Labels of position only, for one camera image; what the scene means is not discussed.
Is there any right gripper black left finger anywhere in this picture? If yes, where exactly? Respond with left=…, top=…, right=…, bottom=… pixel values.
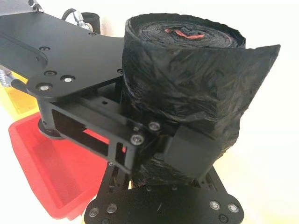
left=97, top=161, right=133, bottom=199

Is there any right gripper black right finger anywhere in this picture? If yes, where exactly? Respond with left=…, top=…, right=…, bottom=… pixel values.
left=200, top=166, right=229, bottom=197

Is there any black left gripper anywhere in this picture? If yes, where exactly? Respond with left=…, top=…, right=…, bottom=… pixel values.
left=0, top=12, right=220, bottom=182

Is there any black trash bag roll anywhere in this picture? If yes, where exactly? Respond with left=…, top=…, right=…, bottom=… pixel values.
left=121, top=13, right=281, bottom=187

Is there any red plastic bin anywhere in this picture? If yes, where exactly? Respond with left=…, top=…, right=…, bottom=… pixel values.
left=8, top=111, right=111, bottom=221

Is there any yellow plastic bin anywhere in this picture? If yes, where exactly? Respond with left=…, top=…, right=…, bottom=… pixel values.
left=0, top=70, right=40, bottom=115

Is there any dark cable with silver plug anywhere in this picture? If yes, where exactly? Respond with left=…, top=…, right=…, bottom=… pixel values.
left=0, top=68, right=29, bottom=93
left=61, top=8, right=92, bottom=31

